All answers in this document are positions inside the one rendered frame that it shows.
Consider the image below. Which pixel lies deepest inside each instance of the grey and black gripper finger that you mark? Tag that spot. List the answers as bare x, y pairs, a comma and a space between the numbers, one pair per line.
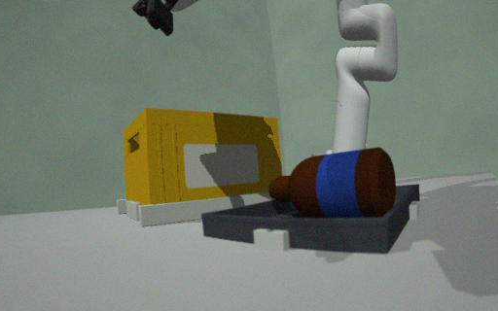
158, 14

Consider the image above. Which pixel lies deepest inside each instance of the brown bottle with blue label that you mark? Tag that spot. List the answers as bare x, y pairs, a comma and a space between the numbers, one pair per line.
352, 184

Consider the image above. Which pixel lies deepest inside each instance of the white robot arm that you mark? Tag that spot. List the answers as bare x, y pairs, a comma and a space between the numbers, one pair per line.
358, 21

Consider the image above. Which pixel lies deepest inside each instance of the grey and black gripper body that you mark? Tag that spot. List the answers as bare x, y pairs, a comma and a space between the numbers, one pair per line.
182, 4

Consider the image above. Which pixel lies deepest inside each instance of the yellow crate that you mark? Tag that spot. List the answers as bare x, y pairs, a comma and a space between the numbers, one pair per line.
192, 155

